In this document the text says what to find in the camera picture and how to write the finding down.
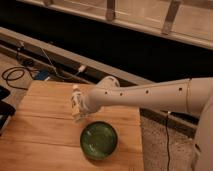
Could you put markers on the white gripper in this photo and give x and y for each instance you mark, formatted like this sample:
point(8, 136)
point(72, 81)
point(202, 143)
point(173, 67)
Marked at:
point(87, 104)

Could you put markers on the green ceramic bowl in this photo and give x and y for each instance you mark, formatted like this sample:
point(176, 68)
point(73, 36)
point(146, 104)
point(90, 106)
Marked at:
point(98, 140)

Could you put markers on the blue object on floor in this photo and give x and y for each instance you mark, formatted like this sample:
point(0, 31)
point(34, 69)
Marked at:
point(42, 75)

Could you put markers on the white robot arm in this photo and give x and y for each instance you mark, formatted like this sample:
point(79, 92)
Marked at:
point(193, 96)

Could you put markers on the black object at left edge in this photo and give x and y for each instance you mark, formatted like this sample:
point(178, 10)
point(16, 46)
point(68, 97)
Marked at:
point(6, 110)

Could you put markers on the white plug adapter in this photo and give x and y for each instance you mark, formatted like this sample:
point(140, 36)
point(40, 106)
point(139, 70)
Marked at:
point(82, 68)

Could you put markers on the white plastic bottle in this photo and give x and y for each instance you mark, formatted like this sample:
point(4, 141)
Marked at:
point(76, 99)

